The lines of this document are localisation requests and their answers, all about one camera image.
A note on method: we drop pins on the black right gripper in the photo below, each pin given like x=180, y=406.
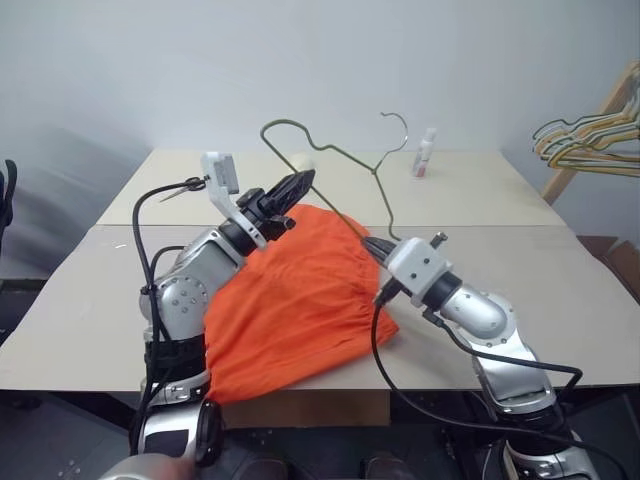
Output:
x=390, y=248

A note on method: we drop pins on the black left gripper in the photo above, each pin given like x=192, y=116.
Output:
x=257, y=205

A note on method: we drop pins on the orange shorts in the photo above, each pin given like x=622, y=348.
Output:
x=300, y=300

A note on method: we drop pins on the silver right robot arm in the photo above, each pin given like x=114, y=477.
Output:
x=475, y=310

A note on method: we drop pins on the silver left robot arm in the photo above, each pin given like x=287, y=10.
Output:
x=182, y=295

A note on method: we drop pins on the wooden hanger rack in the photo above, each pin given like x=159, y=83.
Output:
x=560, y=182

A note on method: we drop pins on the cream plastic packet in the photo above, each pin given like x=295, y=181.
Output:
x=304, y=162

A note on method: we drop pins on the small white pink-label bottle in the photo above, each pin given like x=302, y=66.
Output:
x=422, y=155

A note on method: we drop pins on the dark brown shoe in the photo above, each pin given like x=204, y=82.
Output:
x=385, y=467

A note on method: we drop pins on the brown cardboard box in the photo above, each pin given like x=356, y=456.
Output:
x=617, y=255

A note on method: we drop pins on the black oval pad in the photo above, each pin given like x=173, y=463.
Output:
x=209, y=432

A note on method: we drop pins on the black chair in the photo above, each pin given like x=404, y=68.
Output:
x=9, y=200

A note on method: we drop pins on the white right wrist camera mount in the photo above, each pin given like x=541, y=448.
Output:
x=417, y=265

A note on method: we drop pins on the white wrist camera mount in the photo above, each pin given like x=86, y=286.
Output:
x=222, y=172
x=417, y=265

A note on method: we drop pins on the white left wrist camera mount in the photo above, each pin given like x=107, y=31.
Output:
x=222, y=172

